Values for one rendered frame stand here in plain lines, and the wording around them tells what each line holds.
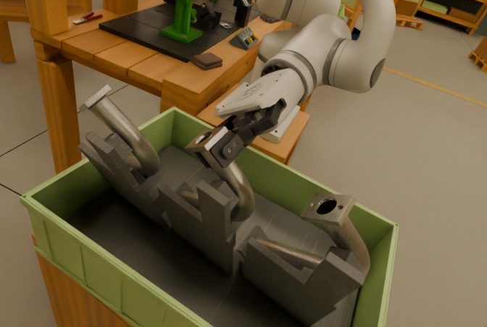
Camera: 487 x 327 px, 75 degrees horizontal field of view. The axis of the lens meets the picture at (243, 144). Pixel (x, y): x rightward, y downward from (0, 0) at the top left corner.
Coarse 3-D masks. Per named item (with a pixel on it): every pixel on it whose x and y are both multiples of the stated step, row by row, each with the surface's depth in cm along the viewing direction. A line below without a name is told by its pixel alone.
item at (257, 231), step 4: (256, 228) 60; (260, 228) 60; (252, 232) 60; (256, 232) 59; (260, 232) 60; (264, 232) 61; (248, 236) 59; (252, 236) 59; (256, 236) 59; (260, 236) 60; (264, 236) 61; (244, 240) 59; (248, 240) 58; (244, 244) 58; (240, 248) 58; (244, 248) 58; (240, 252) 58; (244, 252) 58; (244, 256) 58
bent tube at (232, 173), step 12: (204, 132) 43; (216, 132) 40; (192, 144) 41; (204, 144) 38; (204, 156) 41; (216, 168) 41; (228, 168) 41; (228, 180) 42; (240, 180) 42; (180, 192) 63; (240, 192) 42; (252, 192) 44; (192, 204) 58; (240, 204) 44; (252, 204) 45; (240, 216) 46
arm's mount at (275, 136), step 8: (240, 88) 117; (232, 96) 112; (224, 104) 107; (216, 112) 105; (296, 112) 114; (288, 120) 109; (280, 128) 104; (264, 136) 102; (272, 136) 101; (280, 136) 101
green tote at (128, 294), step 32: (160, 128) 82; (192, 128) 84; (256, 160) 79; (32, 192) 55; (64, 192) 62; (96, 192) 71; (288, 192) 79; (320, 192) 75; (32, 224) 58; (64, 224) 52; (320, 224) 79; (384, 224) 70; (64, 256) 58; (96, 256) 50; (384, 256) 65; (96, 288) 58; (128, 288) 51; (384, 288) 57; (128, 320) 57; (160, 320) 50; (192, 320) 45; (352, 320) 64; (384, 320) 52
